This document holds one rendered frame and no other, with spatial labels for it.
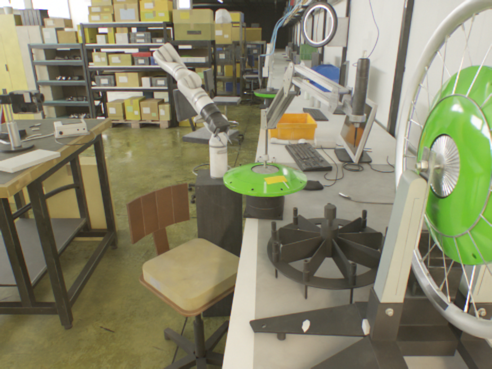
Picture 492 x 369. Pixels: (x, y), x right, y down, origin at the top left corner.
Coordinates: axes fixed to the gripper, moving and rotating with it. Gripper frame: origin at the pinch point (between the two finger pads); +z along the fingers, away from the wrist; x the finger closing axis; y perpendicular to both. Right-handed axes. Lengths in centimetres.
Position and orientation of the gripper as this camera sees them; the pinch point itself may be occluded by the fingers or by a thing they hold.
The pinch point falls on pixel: (227, 144)
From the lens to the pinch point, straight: 151.1
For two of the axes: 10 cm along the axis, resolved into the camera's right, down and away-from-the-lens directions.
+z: 5.3, 7.7, -3.6
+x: 7.6, -2.4, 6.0
